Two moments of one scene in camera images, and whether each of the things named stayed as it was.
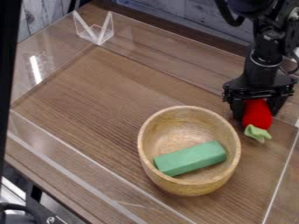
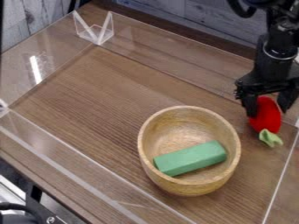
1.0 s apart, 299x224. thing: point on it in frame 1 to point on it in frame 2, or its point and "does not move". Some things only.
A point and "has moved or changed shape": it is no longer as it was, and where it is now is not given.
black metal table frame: (51, 211) does not move
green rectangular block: (189, 158) does not move
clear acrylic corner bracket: (94, 34) does not move
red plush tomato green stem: (257, 118) has moved or changed shape
